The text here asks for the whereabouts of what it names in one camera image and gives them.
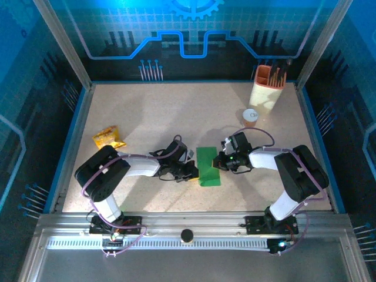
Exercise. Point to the aluminium frame post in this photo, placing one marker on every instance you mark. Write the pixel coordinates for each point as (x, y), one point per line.
(67, 47)
(320, 47)

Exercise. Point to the aluminium frame rail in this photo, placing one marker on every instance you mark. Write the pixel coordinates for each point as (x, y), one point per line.
(191, 218)

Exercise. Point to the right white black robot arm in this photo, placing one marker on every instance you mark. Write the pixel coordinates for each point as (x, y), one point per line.
(263, 160)

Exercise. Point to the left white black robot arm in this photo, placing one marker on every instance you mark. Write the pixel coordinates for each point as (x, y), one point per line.
(141, 169)

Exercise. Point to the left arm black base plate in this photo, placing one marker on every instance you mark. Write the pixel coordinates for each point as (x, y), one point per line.
(132, 220)

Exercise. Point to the black round knob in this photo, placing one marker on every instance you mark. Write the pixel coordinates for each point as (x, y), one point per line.
(187, 235)

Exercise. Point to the yellow snack bag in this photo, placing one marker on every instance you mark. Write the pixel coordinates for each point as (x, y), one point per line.
(107, 138)

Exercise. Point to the small tin can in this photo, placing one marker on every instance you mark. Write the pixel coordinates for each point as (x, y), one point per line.
(250, 115)

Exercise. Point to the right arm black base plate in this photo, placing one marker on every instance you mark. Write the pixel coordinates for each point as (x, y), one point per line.
(254, 223)

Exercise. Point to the black controller box green LED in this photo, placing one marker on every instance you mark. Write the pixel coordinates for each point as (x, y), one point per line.
(277, 246)
(113, 236)

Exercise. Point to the cream orange utensil holder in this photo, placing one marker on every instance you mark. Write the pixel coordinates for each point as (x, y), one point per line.
(264, 97)

